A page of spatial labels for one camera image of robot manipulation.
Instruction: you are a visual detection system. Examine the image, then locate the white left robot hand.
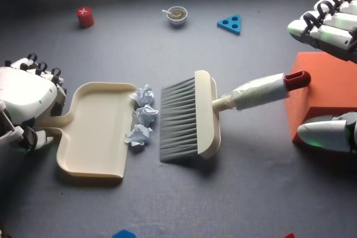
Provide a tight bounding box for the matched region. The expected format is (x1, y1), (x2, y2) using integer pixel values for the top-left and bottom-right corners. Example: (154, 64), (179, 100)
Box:
(0, 52), (67, 155)

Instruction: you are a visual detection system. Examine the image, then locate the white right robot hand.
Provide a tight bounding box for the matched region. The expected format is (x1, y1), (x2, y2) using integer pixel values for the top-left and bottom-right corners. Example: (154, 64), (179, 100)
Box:
(287, 0), (357, 154)

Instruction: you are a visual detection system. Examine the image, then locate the cream plastic dustpan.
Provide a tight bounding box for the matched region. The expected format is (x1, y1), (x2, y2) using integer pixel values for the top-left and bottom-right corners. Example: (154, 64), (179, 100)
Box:
(36, 81), (139, 186)

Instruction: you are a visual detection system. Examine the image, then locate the large orange foam block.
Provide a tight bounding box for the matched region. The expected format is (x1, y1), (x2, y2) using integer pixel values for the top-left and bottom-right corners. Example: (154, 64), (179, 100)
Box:
(284, 51), (357, 146)

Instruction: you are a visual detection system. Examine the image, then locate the red cylinder with white cross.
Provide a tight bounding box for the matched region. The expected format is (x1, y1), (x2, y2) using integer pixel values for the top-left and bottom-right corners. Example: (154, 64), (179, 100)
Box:
(76, 6), (95, 28)

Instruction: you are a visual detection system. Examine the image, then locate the blue triangle block with holes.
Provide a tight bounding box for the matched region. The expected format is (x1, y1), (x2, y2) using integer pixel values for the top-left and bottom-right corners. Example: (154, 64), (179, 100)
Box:
(216, 13), (242, 36)

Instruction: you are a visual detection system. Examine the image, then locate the crumpled white paper ball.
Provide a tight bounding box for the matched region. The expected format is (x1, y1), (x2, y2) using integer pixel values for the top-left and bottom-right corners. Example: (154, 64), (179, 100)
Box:
(131, 104), (160, 127)
(124, 124), (153, 147)
(129, 84), (155, 108)

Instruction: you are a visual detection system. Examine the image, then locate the small white cup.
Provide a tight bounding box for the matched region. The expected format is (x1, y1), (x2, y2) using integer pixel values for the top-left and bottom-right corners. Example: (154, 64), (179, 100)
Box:
(167, 6), (188, 28)

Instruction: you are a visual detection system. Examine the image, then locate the blue hexagonal block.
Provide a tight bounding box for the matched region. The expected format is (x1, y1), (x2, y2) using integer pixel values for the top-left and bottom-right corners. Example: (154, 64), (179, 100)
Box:
(112, 229), (137, 238)

